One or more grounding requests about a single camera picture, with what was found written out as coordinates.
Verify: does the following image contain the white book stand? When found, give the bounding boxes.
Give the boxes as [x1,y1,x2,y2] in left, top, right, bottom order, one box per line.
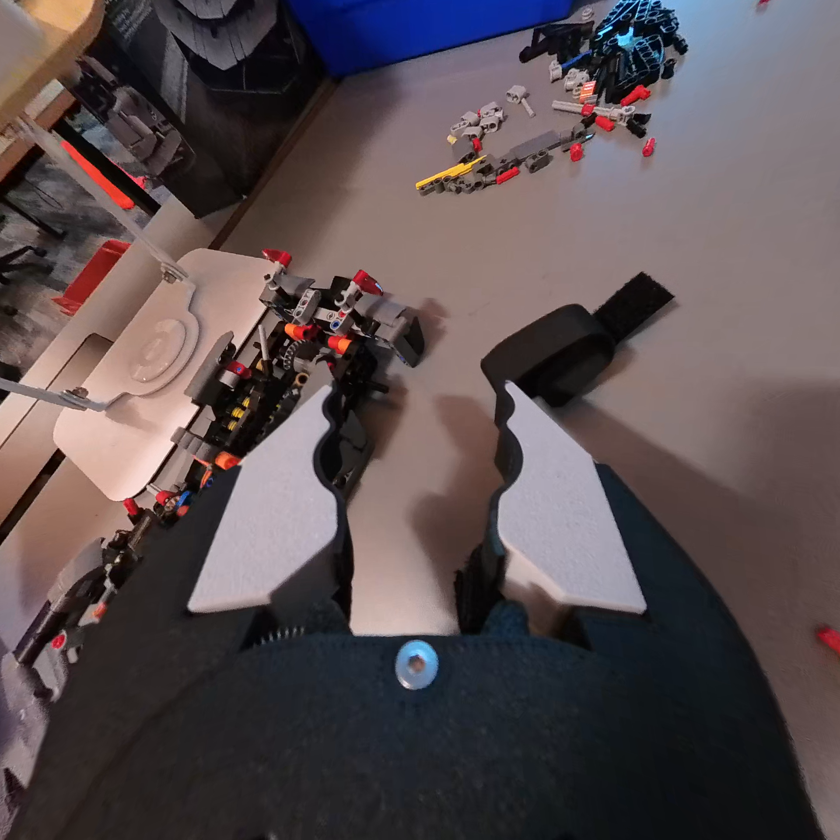
[0,0,273,503]

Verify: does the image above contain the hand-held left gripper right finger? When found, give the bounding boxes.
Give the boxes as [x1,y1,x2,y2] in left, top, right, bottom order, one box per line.
[486,381,647,634]

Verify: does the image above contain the partly built lego vehicle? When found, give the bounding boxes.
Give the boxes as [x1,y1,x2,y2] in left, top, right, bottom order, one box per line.
[10,248,427,706]

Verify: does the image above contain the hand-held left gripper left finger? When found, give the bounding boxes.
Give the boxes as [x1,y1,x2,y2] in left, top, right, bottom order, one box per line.
[187,384,355,614]

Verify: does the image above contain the dark printed lego box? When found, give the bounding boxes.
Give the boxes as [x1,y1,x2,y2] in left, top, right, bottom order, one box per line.
[75,0,329,219]

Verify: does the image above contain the red plastic bin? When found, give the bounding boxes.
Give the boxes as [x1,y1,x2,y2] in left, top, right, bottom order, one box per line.
[52,239,132,311]

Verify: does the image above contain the blue plastic bin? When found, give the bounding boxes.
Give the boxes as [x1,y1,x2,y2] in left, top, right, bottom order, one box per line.
[285,0,575,78]

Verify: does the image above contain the pile of loose lego pieces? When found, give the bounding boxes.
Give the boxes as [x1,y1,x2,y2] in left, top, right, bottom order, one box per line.
[415,0,690,198]

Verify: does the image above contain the black velcro strap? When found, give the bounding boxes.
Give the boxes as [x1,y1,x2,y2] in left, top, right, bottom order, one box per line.
[480,270,677,408]

